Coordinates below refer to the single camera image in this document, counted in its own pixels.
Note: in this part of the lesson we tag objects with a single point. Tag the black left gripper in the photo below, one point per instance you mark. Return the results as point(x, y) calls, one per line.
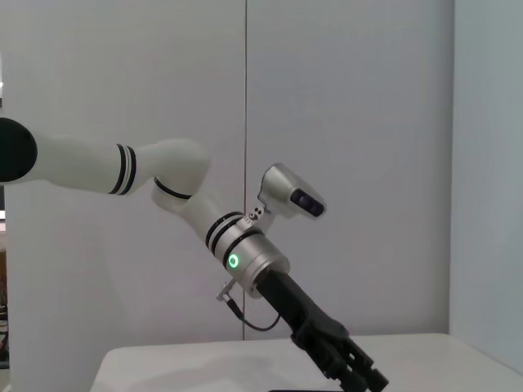
point(298, 310)

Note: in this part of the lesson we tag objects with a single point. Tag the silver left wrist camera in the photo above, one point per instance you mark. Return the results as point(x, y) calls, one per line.
point(282, 183)

